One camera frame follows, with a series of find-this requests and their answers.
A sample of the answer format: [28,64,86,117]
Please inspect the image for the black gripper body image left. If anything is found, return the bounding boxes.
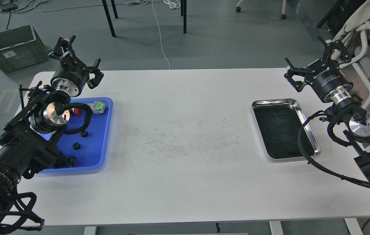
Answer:
[51,63,89,98]

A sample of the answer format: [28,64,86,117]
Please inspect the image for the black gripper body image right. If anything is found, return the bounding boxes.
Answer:
[305,59,353,102]

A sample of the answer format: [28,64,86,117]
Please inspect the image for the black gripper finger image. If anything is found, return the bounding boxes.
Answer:
[48,35,80,67]
[284,58,319,92]
[322,40,352,67]
[85,58,104,89]

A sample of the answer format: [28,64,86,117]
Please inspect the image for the silver metal tray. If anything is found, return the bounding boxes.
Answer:
[251,98,322,162]

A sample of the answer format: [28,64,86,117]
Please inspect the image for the blue plastic tray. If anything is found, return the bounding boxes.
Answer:
[40,97,113,174]

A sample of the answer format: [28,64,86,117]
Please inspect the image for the grey plastic crate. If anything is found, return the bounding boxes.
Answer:
[0,25,49,73]

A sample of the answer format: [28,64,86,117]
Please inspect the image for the beige cloth on chair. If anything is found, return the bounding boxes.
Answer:
[332,0,370,42]

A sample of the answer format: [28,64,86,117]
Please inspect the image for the black table leg left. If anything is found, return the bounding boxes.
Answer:
[101,0,118,38]

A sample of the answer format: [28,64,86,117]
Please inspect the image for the black table leg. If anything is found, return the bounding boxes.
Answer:
[180,0,187,34]
[101,0,118,38]

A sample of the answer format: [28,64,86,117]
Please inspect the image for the black table leg right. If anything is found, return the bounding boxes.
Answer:
[180,0,187,34]

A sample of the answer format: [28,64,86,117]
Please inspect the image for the green grey connector switch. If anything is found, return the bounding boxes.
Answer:
[88,101,106,115]

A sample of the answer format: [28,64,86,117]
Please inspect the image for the red push button switch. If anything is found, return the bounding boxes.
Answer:
[72,108,83,116]

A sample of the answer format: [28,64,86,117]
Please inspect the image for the white floor cable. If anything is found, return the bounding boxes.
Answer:
[35,0,181,70]

